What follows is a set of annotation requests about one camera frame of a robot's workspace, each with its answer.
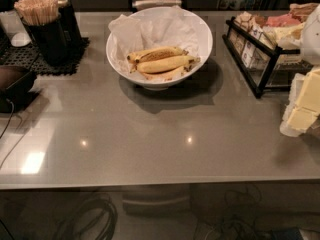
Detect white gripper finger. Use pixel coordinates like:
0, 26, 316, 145
280, 73, 304, 137

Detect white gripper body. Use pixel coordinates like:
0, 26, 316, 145
300, 5, 320, 65

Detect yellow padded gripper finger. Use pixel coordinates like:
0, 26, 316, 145
287, 67, 320, 132

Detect bottom yellow banana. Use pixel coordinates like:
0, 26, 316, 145
143, 66, 186, 81

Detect yellow banana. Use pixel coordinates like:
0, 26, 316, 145
143, 66, 186, 81
136, 55, 200, 73
127, 46, 188, 64

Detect middle yellow banana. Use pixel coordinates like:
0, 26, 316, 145
136, 55, 200, 73

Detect white ceramic bowl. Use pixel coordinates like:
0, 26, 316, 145
106, 8, 213, 90

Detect top yellow banana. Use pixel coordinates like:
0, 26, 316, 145
127, 46, 188, 64

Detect pink sugar packets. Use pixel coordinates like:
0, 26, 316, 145
266, 14, 300, 27

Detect black condiment rack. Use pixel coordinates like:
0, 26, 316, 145
223, 17, 312, 98

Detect white packets in rack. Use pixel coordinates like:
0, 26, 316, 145
229, 12, 276, 70

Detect white paper liner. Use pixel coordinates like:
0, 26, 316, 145
108, 7, 199, 72

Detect dark bottle with stopper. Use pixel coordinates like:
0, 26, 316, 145
58, 0, 82, 47

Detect black stir stick holder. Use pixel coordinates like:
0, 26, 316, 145
22, 18, 69, 66

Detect wooden stir sticks bundle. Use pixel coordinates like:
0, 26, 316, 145
14, 0, 58, 26

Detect black mesh mat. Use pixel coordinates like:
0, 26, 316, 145
0, 36, 90, 75

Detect black device on left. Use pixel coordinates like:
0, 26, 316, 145
0, 65, 36, 113

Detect glass shaker with lid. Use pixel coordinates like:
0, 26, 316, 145
0, 0, 31, 47

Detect coiled black cables below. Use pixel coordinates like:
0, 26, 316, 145
53, 195, 119, 240

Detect black cable on table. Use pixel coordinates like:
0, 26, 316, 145
0, 98, 24, 170

